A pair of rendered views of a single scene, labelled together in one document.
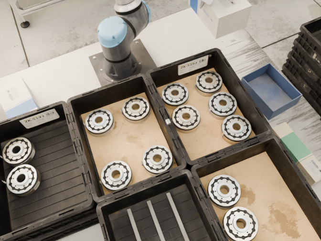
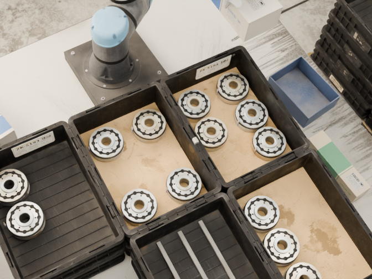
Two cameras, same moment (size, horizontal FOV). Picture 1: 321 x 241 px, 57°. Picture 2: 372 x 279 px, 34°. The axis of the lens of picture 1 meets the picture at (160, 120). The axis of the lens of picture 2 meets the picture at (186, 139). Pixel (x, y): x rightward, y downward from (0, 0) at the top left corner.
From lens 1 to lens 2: 0.78 m
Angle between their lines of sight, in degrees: 10
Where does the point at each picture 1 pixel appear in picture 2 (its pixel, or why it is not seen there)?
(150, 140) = (171, 162)
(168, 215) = (203, 244)
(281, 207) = (321, 225)
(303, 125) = (342, 132)
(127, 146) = (144, 170)
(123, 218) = (152, 252)
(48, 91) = (13, 102)
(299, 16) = not seen: outside the picture
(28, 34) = not seen: outside the picture
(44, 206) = (57, 248)
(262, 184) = (300, 203)
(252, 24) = not seen: outside the picture
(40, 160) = (39, 196)
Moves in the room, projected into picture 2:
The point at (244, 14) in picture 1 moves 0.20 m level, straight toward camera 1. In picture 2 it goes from (274, 15) to (268, 73)
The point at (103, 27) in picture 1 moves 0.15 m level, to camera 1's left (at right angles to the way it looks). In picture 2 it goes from (99, 22) to (50, 29)
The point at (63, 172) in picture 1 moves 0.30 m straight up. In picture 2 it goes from (72, 208) to (60, 166)
